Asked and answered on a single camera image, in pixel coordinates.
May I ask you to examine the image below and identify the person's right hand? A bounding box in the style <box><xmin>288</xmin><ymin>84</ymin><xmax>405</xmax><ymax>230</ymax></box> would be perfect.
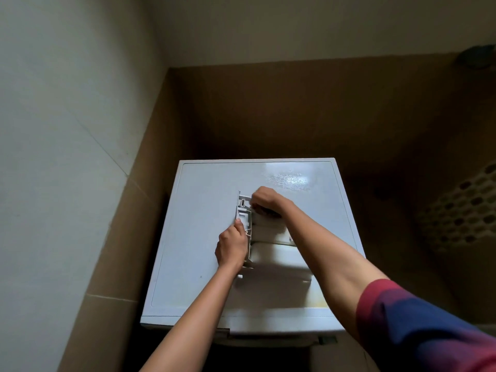
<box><xmin>251</xmin><ymin>185</ymin><xmax>292</xmax><ymax>215</ymax></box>

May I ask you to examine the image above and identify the person's left hand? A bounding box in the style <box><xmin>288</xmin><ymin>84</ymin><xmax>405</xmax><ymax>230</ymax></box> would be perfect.
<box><xmin>215</xmin><ymin>219</ymin><xmax>250</xmax><ymax>272</ymax></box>

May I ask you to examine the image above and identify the white washing machine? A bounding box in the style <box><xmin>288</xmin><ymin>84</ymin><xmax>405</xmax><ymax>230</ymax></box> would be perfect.
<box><xmin>139</xmin><ymin>158</ymin><xmax>367</xmax><ymax>347</ymax></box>

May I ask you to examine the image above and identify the person's left forearm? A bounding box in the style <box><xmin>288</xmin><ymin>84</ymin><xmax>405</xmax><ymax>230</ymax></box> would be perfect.
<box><xmin>140</xmin><ymin>265</ymin><xmax>238</xmax><ymax>372</ymax></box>

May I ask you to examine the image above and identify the person's right forearm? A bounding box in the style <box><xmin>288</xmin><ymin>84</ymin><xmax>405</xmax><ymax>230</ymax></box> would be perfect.
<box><xmin>281</xmin><ymin>201</ymin><xmax>390</xmax><ymax>344</ymax></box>

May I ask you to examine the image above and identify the perforated plastic basket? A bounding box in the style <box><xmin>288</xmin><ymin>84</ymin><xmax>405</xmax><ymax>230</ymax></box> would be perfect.
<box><xmin>418</xmin><ymin>160</ymin><xmax>496</xmax><ymax>254</ymax></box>

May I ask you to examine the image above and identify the dark red shirt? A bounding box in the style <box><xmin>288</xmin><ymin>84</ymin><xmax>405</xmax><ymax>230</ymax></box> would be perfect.
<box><xmin>355</xmin><ymin>278</ymin><xmax>496</xmax><ymax>372</ymax></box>

